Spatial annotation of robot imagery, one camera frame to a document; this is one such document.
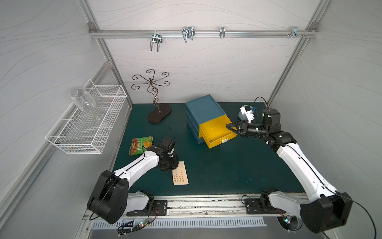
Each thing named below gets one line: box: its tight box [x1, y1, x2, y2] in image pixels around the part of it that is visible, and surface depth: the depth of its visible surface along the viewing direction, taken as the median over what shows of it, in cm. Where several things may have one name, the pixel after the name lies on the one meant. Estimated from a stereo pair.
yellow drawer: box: [198, 114, 238, 149], surface depth 86 cm
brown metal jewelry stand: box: [130, 69, 172, 123], surface depth 97 cm
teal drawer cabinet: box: [185, 94, 227, 145], surface depth 92 cm
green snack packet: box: [129, 135, 154, 156], surface depth 97 cm
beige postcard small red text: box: [172, 160, 190, 185], surface depth 83 cm
